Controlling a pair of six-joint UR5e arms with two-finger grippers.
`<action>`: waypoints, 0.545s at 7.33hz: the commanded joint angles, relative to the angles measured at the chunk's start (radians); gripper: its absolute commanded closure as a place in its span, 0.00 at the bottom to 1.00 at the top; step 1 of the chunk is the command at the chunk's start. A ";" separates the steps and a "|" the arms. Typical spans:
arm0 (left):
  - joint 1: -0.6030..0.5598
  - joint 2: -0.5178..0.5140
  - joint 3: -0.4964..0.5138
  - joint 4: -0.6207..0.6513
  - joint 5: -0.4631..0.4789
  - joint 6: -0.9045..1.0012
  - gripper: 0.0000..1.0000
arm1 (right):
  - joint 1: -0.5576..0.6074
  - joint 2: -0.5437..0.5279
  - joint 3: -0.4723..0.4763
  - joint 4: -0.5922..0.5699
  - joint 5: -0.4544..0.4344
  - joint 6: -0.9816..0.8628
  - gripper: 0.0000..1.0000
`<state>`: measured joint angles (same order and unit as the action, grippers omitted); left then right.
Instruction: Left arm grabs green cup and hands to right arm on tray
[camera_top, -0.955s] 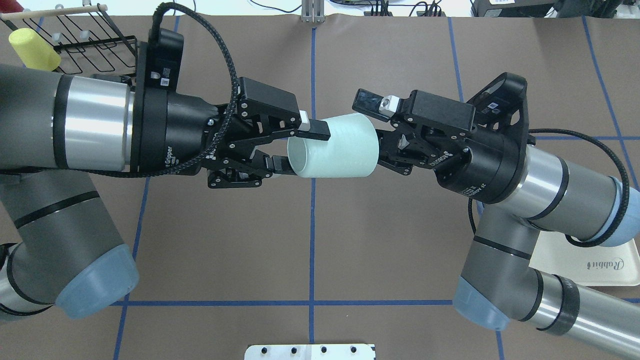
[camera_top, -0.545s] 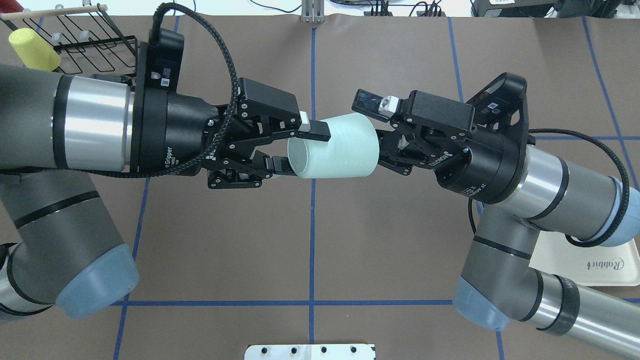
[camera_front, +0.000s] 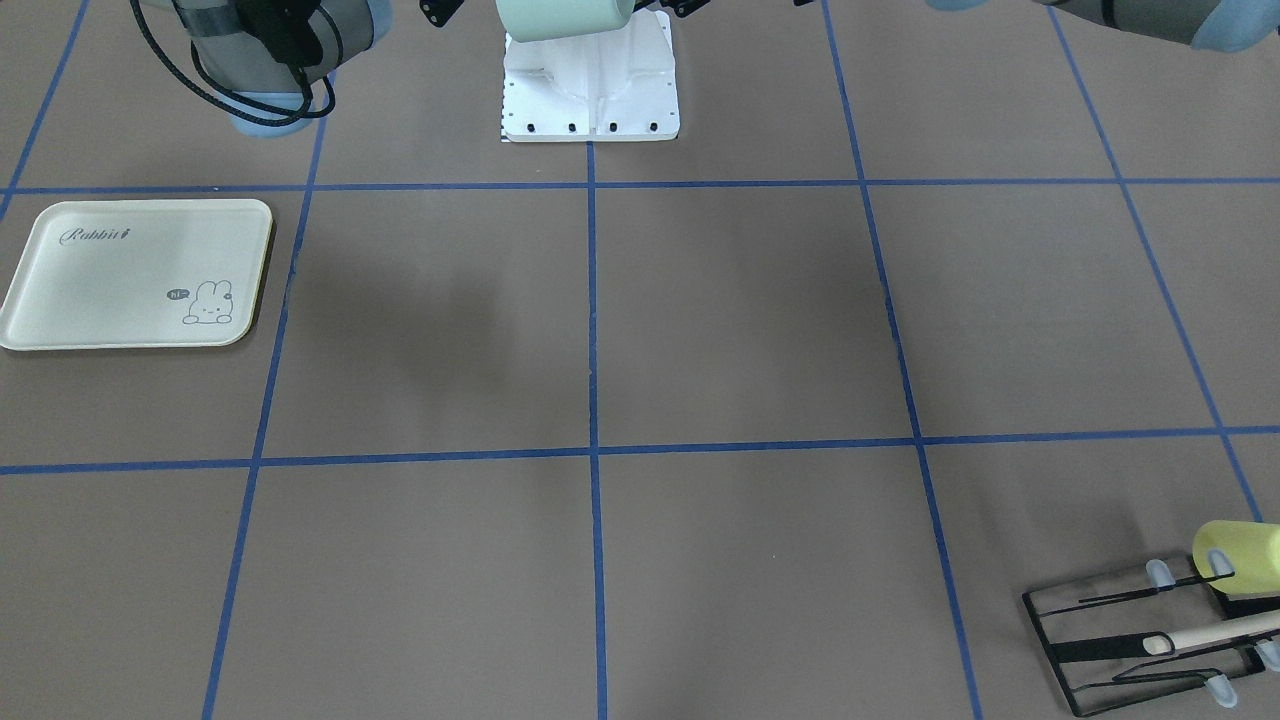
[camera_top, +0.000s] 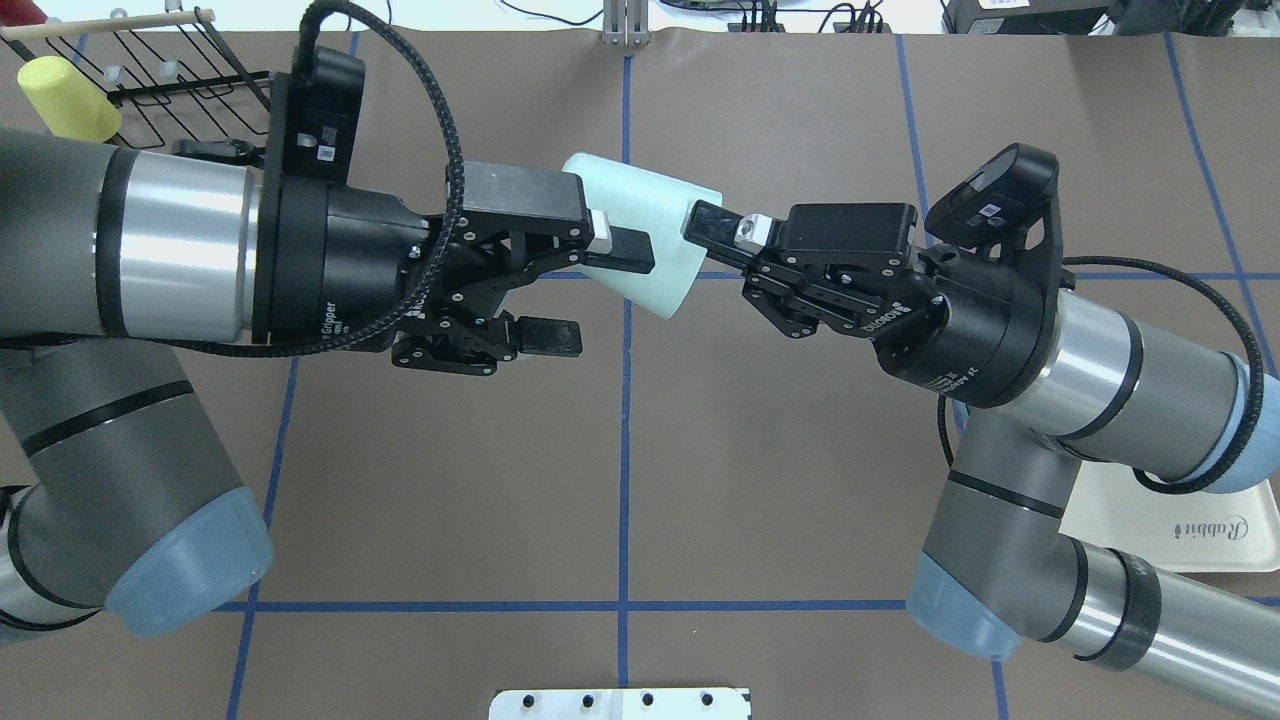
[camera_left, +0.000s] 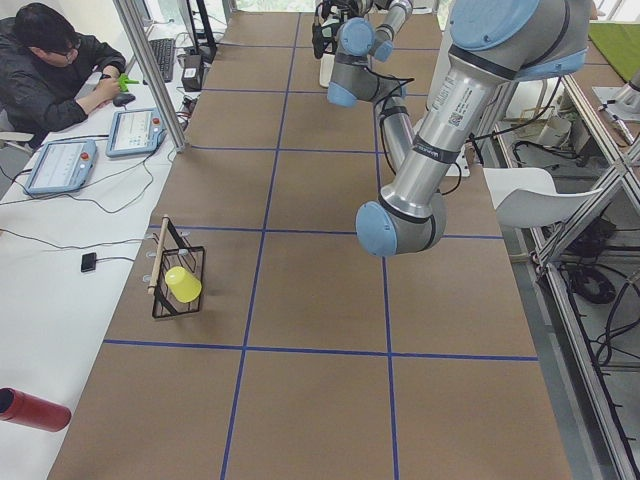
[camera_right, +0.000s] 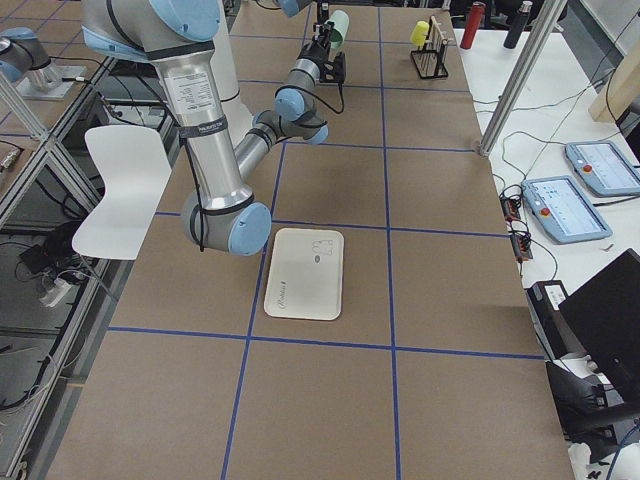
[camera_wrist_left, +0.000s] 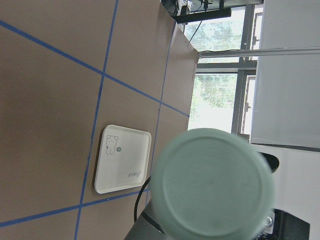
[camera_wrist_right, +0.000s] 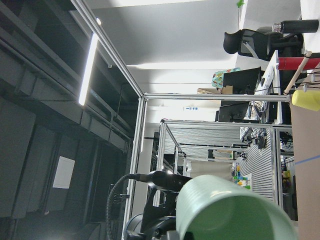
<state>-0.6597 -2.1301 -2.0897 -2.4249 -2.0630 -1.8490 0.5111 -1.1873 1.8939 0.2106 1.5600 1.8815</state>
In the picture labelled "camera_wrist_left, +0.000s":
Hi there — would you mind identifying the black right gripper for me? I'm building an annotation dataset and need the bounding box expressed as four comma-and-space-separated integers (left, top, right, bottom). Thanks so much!
255, 209, 310, 240

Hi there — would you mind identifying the pale green plastic cup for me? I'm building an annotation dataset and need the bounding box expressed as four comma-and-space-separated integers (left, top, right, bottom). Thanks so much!
150, 128, 275, 240

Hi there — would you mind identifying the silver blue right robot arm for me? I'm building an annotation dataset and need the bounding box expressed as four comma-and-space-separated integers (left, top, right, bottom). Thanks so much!
125, 209, 311, 240

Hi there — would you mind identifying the white rectangular tray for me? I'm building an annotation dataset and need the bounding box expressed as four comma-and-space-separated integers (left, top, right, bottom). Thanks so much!
94, 124, 152, 194

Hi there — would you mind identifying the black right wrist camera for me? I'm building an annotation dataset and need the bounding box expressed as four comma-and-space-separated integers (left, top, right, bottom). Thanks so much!
260, 152, 280, 174

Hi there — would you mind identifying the aluminium frame post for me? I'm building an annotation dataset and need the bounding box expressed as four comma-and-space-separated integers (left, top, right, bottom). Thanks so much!
198, 46, 320, 59

